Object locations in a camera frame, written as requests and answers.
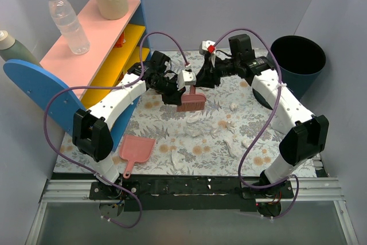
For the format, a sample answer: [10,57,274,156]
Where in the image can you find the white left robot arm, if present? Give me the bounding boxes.
[72,51,195,199]

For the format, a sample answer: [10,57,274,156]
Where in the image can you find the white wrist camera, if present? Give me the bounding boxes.
[177,70,196,90]
[199,40,216,67]

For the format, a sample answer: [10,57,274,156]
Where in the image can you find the pink hand brush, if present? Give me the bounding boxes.
[176,85,206,112]

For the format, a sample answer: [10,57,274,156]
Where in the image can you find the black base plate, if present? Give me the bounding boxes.
[89,175,294,212]

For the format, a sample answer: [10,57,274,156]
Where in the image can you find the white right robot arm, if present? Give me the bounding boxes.
[196,34,329,198]

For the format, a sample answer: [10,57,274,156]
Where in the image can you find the blue pink yellow shelf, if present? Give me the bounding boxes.
[3,0,150,135]

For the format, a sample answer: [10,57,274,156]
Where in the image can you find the green metal bottle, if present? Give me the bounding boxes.
[1,30,41,67]

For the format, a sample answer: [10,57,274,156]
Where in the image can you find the pink dustpan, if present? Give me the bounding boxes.
[119,135,156,179]

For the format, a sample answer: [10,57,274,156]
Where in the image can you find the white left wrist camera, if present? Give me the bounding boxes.
[177,70,196,90]

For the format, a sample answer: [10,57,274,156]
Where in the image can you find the floral table mat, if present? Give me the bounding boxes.
[54,49,316,177]

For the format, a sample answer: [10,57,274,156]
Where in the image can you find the dark blue trash bin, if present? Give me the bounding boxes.
[271,36,326,100]

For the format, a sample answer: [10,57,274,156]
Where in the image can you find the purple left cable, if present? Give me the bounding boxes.
[43,32,190,228]

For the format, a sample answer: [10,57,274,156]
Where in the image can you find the clear plastic water bottle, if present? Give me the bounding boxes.
[48,0,90,55]

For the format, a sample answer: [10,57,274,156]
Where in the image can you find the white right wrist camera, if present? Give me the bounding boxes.
[199,40,216,67]

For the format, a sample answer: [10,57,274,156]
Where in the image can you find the orange item in shelf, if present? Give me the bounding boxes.
[114,32,126,48]

